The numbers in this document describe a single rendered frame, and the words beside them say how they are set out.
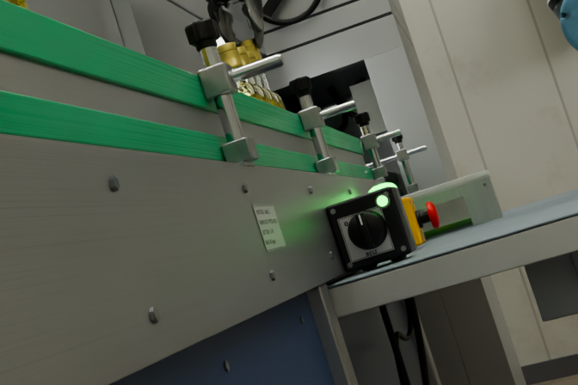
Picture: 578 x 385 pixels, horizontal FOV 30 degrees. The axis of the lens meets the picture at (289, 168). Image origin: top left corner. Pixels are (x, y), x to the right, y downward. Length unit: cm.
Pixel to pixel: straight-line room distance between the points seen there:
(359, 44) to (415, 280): 180
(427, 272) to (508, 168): 353
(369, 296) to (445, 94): 359
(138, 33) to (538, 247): 92
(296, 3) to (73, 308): 243
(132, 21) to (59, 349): 134
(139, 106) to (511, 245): 44
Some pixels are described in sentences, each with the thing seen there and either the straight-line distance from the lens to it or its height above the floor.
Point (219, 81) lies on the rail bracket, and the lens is 93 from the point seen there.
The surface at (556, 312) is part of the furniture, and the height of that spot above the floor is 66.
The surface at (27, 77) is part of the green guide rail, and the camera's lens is 60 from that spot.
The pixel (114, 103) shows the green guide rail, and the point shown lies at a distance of 71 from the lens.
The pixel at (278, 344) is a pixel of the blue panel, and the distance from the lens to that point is 92.
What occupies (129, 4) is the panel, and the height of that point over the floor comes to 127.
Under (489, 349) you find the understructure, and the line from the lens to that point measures 283.
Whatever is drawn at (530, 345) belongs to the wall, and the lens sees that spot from 470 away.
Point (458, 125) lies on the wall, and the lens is 467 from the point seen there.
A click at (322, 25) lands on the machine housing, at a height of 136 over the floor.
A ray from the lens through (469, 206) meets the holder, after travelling 200.
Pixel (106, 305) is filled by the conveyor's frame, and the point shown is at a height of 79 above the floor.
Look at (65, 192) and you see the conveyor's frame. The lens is 53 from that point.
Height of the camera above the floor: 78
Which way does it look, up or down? 5 degrees up
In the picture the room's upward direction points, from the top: 18 degrees counter-clockwise
